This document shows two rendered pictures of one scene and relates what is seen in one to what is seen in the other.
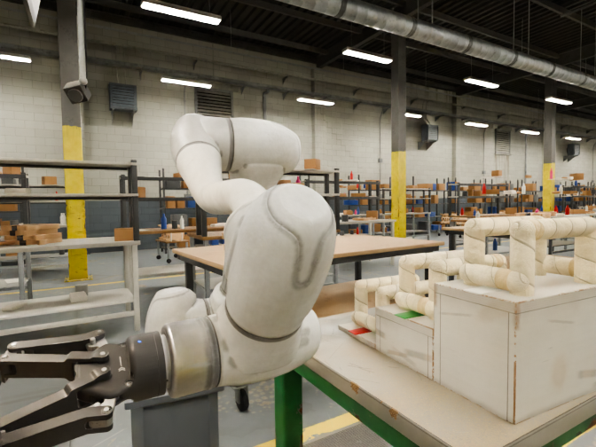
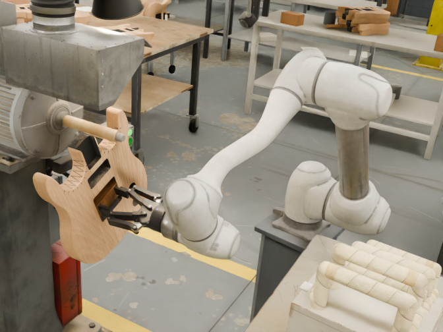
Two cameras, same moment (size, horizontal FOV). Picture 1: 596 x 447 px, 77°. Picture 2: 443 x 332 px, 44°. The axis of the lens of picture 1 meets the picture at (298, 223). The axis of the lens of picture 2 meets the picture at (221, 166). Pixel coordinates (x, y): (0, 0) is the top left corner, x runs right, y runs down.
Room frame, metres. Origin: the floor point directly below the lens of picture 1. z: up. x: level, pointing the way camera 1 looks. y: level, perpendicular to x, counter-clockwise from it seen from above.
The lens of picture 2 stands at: (-0.14, -0.95, 1.85)
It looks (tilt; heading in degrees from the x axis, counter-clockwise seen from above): 26 degrees down; 56
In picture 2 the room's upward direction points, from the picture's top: 5 degrees clockwise
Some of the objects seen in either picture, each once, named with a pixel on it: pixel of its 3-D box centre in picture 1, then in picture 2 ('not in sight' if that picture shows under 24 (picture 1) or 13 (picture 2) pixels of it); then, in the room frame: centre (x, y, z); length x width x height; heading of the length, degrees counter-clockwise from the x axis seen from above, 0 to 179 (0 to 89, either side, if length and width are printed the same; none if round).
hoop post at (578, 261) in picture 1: (585, 254); (403, 322); (0.62, -0.48, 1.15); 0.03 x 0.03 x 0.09
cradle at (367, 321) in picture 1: (367, 321); not in sight; (0.87, -0.16, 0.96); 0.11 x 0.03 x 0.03; 27
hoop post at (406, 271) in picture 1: (406, 285); not in sight; (0.77, -0.22, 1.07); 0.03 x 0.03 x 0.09
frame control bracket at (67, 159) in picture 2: not in sight; (76, 157); (0.37, 0.69, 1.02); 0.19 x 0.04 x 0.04; 30
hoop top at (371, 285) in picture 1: (388, 282); (402, 257); (0.95, -0.23, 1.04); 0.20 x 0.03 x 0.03; 116
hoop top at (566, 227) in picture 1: (556, 228); (365, 285); (0.59, -0.40, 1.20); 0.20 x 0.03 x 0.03; 116
